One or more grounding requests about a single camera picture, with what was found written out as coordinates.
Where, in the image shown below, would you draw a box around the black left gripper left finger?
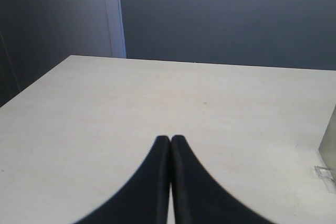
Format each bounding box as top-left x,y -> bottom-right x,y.
77,135 -> 171,224

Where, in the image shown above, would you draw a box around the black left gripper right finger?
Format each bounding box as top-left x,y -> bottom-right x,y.
171,135 -> 271,224

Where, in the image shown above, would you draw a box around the stainless steel test tube rack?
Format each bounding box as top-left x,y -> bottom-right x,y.
318,108 -> 336,180

